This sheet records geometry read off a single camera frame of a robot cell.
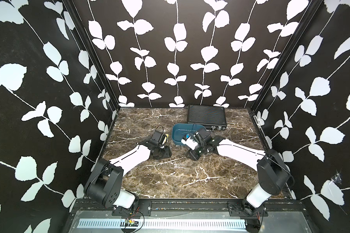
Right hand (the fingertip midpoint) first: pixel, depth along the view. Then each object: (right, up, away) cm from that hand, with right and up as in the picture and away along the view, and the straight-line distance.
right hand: (187, 152), depth 85 cm
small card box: (-13, +8, +17) cm, 23 cm away
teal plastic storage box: (-5, +12, +20) cm, 23 cm away
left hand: (-11, -1, +3) cm, 11 cm away
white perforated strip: (-13, -32, -15) cm, 38 cm away
